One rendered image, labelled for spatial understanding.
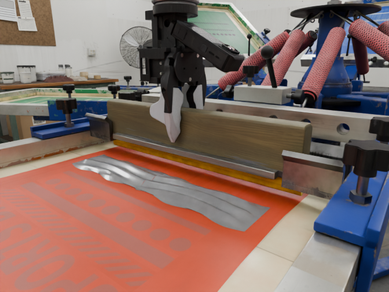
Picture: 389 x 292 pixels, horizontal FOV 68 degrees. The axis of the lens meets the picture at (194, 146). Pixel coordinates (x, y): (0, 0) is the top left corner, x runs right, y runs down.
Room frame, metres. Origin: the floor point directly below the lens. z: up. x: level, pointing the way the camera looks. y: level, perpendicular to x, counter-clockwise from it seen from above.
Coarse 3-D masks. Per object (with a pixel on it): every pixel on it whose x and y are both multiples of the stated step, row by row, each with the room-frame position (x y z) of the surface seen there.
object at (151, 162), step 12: (84, 156) 0.55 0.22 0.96; (120, 156) 0.55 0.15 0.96; (132, 156) 0.55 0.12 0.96; (144, 156) 0.55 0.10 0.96; (156, 156) 0.55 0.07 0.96; (48, 168) 0.48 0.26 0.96; (60, 168) 0.48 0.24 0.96; (72, 168) 0.48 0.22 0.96; (156, 168) 0.48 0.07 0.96; (168, 168) 0.48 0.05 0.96; (180, 168) 0.48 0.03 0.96; (0, 180) 0.43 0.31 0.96; (12, 180) 0.43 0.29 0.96; (24, 180) 0.43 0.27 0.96
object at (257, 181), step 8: (120, 144) 0.59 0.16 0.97; (128, 144) 0.58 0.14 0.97; (144, 152) 0.55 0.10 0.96; (152, 152) 0.54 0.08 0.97; (176, 160) 0.50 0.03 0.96; (184, 160) 0.49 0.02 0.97; (200, 168) 0.47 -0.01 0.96; (208, 168) 0.45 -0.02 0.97; (216, 168) 0.44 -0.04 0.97; (232, 176) 0.43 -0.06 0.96; (240, 176) 0.42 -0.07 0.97; (248, 176) 0.41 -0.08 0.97; (264, 184) 0.39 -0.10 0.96; (272, 184) 0.38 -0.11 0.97; (280, 184) 0.38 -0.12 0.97; (296, 192) 0.36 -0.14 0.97
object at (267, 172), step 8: (120, 136) 0.56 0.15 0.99; (128, 136) 0.55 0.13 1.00; (136, 144) 0.53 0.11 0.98; (144, 144) 0.51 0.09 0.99; (152, 144) 0.50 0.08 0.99; (160, 144) 0.49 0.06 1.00; (168, 152) 0.48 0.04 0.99; (176, 152) 0.47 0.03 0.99; (184, 152) 0.46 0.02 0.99; (192, 152) 0.45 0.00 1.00; (200, 152) 0.45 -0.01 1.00; (200, 160) 0.43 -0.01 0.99; (208, 160) 0.43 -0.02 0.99; (216, 160) 0.42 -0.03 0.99; (224, 160) 0.41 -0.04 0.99; (232, 160) 0.41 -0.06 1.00; (232, 168) 0.40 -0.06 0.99; (240, 168) 0.39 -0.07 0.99; (248, 168) 0.38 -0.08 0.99; (256, 168) 0.38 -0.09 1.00; (264, 168) 0.38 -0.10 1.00; (264, 176) 0.37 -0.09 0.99; (272, 176) 0.36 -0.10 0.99
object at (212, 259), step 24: (192, 168) 0.48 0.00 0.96; (144, 192) 0.38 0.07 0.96; (240, 192) 0.38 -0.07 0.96; (264, 192) 0.38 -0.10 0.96; (288, 192) 0.38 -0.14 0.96; (192, 216) 0.32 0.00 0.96; (264, 216) 0.32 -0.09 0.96; (216, 240) 0.27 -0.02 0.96; (240, 240) 0.27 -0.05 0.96; (168, 264) 0.23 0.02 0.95; (192, 264) 0.23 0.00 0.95; (216, 264) 0.23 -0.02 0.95; (144, 288) 0.20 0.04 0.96; (168, 288) 0.20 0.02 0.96; (192, 288) 0.20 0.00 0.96; (216, 288) 0.20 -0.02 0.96
